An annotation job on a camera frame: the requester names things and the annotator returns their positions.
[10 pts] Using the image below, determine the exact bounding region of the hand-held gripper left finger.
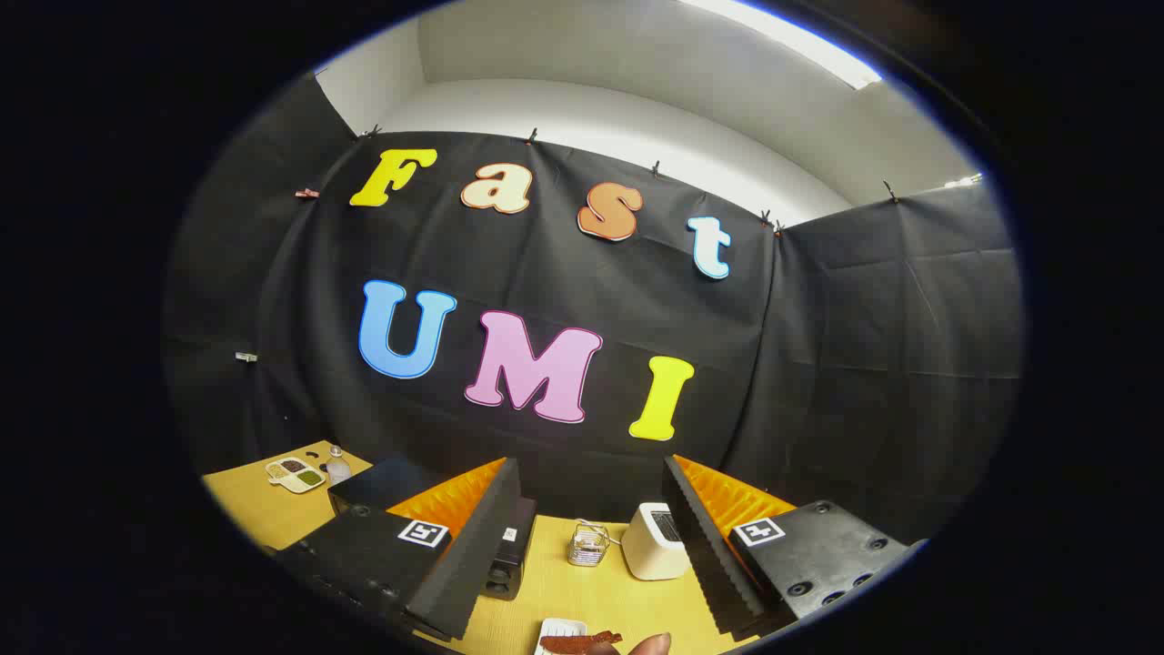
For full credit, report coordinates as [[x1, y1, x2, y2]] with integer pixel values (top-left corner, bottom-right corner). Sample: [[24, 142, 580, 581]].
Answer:
[[273, 457, 524, 642]]

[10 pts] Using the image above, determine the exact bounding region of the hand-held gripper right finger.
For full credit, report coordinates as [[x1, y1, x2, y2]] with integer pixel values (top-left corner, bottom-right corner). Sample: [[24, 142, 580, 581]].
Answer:
[[662, 455, 913, 638]]

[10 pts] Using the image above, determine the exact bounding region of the black toaster oven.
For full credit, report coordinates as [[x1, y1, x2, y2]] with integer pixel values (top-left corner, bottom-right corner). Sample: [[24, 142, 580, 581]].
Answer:
[[327, 455, 537, 601]]

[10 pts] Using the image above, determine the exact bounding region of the reddish-brown meat slice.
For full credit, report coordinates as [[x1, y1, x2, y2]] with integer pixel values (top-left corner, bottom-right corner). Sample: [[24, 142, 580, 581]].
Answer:
[[539, 630, 625, 654]]

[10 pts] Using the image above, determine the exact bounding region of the white toaster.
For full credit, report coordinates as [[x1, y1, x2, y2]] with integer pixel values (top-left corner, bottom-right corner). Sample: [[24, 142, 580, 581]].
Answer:
[[621, 502, 692, 581]]

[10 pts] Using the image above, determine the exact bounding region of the white rectangular dish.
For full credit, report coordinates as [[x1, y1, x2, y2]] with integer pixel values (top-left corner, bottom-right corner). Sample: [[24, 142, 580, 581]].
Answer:
[[534, 619, 590, 655]]

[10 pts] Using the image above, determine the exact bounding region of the white divided condiment dish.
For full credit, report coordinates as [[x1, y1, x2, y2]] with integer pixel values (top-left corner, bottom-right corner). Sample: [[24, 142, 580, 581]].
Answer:
[[266, 456, 326, 495]]

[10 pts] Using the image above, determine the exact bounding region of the row of black cloth clips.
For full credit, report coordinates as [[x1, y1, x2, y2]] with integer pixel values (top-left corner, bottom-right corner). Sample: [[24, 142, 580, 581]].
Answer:
[[364, 126, 901, 236]]

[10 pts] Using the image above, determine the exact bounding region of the wire metal basket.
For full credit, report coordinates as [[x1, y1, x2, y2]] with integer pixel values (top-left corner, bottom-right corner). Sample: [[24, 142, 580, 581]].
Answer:
[[567, 520, 610, 568]]

